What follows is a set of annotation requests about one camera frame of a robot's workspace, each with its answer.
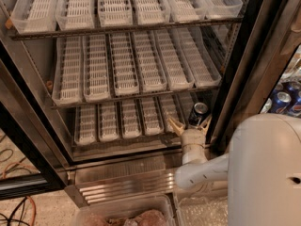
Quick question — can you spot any clear bin with brown items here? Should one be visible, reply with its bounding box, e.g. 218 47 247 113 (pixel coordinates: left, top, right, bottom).
71 195 176 226

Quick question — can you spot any blue pepsi can behind glass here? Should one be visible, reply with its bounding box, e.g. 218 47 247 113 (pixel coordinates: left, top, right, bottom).
270 91 291 114

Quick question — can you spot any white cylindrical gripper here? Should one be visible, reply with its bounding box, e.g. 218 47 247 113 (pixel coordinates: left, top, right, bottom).
168 115 212 165

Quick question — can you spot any black cable on floor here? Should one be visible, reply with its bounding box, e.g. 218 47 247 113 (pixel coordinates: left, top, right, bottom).
0 197 31 226

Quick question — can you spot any stainless fridge base grille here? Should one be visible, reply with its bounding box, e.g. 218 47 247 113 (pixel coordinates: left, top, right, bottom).
65 149 182 207

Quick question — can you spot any orange cable on floor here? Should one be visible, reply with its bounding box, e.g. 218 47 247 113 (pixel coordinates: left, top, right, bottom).
0 161 37 226

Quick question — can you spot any silver can behind glass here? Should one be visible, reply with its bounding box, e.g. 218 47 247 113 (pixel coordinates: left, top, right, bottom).
261 98 272 113

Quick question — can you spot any closed right fridge door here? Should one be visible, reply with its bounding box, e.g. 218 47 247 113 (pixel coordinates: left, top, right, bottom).
217 0 301 153

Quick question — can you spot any open glass fridge door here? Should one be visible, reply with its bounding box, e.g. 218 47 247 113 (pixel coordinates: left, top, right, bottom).
0 44 69 201

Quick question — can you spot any dark blue pepsi can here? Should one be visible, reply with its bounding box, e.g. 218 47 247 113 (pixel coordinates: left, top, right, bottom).
188 102 210 126

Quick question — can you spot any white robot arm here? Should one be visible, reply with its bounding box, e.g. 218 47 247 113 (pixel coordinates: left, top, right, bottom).
175 113 301 226

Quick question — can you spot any rear pepsi can behind glass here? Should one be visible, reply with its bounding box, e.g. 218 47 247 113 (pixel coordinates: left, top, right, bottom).
284 81 301 94

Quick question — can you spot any shelf tray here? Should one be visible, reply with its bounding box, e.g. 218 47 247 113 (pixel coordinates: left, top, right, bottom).
55 0 95 30
52 37 83 105
10 0 57 34
158 95 184 133
133 31 166 93
83 35 110 102
140 98 164 136
154 30 194 90
98 103 119 142
109 33 139 96
134 0 170 25
175 27 221 89
98 0 133 27
178 92 198 121
167 0 208 22
120 100 141 138
205 0 243 19
74 105 97 146

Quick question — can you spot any clear bin with bubble wrap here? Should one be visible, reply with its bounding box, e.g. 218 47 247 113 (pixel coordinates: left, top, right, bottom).
173 184 228 226

